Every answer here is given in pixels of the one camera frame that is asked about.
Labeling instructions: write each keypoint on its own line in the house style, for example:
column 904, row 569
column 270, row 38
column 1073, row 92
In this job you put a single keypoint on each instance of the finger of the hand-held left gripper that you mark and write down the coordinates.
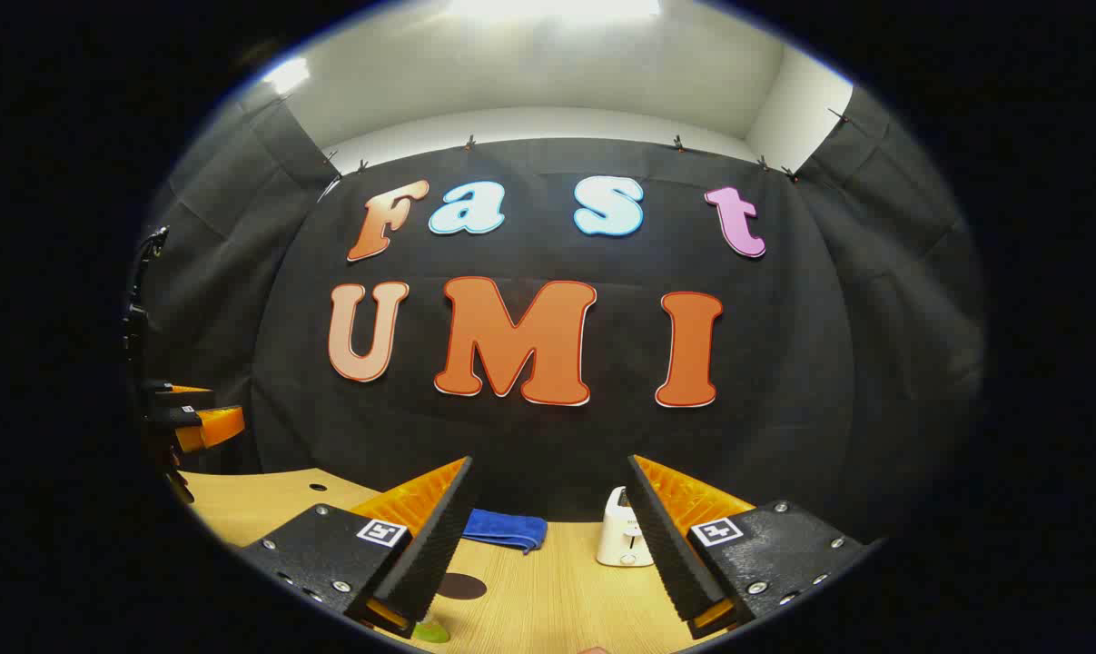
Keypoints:
column 181, row 396
column 204, row 429

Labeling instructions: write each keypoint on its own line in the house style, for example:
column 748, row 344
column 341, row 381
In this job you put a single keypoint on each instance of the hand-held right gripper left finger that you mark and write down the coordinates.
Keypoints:
column 431, row 556

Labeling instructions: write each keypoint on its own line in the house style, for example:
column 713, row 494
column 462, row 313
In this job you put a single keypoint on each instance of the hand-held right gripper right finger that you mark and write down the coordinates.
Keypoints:
column 672, row 556

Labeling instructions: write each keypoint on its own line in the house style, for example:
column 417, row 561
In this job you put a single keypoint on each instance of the clear water bottle green bottom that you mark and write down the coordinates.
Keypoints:
column 431, row 630

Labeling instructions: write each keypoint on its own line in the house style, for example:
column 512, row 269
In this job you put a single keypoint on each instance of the white toaster box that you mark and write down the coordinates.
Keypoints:
column 615, row 541

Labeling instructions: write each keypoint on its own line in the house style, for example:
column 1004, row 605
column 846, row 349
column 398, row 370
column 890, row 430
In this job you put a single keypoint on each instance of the blue folded towel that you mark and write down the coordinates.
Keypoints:
column 507, row 528

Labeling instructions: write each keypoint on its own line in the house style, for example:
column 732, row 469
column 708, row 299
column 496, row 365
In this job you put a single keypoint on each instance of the black backdrop cloth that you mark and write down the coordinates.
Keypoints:
column 602, row 436

